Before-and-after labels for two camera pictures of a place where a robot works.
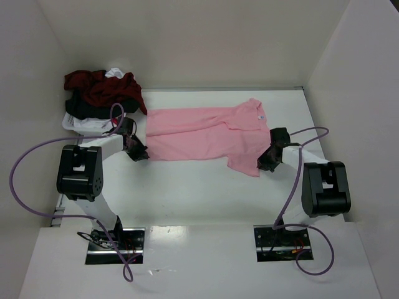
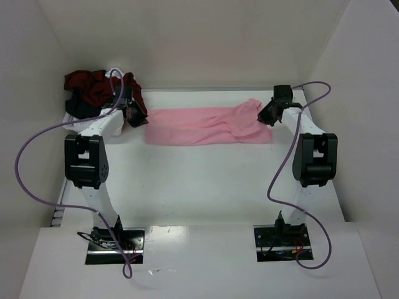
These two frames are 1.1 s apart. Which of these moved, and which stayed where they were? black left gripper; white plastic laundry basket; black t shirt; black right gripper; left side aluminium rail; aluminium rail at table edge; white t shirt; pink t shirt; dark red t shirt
Moved: black right gripper; black left gripper; pink t shirt
Stayed: left side aluminium rail; dark red t shirt; white plastic laundry basket; white t shirt; aluminium rail at table edge; black t shirt
